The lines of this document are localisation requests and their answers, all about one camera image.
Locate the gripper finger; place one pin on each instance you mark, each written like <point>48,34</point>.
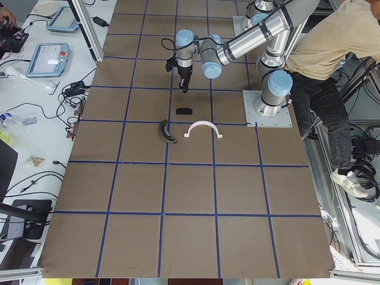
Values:
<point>182,84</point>
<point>187,84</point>

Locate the green curved brake shoe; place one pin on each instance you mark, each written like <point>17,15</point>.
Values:
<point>164,133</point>

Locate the brown paper mat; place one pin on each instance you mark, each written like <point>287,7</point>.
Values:
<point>132,205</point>

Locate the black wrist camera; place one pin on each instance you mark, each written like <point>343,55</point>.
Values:
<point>170,64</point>

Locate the black laptop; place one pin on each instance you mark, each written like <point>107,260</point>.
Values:
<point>8,161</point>

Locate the person in beige shirt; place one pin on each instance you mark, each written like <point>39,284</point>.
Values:
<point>353,27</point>

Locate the white curved plastic bracket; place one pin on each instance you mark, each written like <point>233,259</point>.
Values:
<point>202,124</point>

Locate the aluminium frame post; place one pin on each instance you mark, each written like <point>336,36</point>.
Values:
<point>84,21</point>

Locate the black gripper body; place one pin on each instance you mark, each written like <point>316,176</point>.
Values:
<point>184,72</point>

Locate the black brake pad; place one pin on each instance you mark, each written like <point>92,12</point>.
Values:
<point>184,111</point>

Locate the far blue teach pendant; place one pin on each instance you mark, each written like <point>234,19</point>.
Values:
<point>63,21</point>

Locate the clear plastic water bottle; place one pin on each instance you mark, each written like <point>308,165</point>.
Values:
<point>13,125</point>

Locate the black power adapter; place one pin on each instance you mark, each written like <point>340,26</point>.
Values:
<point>100,22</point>

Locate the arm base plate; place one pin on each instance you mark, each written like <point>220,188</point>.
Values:
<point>239,28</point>
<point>260,115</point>

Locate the near blue teach pendant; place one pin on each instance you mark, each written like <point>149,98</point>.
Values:
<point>48,60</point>

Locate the blue teach pendant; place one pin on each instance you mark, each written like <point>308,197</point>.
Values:
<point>48,60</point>
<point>63,21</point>

